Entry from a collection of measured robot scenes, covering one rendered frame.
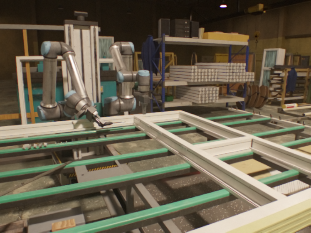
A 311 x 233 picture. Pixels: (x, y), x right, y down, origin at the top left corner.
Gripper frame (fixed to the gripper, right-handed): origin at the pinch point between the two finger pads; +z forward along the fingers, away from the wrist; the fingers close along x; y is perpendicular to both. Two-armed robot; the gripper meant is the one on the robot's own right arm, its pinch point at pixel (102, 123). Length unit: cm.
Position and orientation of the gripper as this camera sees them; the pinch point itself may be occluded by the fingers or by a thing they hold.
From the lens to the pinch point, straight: 177.2
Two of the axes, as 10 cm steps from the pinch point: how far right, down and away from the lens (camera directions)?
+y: 5.7, -6.0, 5.7
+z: 7.6, 6.4, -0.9
